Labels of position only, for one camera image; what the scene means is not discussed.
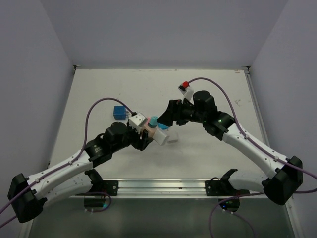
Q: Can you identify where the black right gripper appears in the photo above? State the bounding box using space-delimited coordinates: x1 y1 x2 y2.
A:
157 99 206 126

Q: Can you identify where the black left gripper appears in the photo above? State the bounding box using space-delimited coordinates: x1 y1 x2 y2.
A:
111 122 153 152

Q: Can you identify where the peach cube socket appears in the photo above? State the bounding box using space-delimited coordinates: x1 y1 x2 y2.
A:
144 116 158 138

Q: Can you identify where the white charger plug front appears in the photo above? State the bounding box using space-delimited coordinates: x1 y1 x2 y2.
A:
152 129 169 146

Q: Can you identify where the blue cube socket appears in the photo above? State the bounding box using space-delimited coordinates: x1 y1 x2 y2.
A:
113 106 129 121

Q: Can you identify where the cyan extension plug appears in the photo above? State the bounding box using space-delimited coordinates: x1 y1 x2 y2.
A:
158 123 169 130

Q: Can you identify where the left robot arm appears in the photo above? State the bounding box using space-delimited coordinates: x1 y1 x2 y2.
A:
7 122 154 223

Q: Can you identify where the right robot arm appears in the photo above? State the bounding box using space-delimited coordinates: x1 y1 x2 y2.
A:
158 91 303 205

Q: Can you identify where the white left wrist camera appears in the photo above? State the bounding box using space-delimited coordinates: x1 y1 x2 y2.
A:
128 113 147 133

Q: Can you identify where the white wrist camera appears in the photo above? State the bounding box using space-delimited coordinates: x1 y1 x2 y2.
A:
178 81 194 101
128 113 147 133

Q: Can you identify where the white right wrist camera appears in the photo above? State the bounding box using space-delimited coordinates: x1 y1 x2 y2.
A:
178 81 194 101

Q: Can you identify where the aluminium mounting rail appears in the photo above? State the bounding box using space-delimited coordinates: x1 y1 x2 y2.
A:
32 176 293 198

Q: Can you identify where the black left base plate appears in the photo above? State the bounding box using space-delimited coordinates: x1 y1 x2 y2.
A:
85 180 119 196

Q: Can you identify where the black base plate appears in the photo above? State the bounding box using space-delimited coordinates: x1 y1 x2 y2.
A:
205 178 250 196
85 180 119 196

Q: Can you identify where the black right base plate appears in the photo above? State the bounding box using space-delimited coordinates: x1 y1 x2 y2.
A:
205 178 250 196

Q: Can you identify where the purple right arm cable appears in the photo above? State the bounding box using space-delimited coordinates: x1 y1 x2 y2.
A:
188 77 317 238

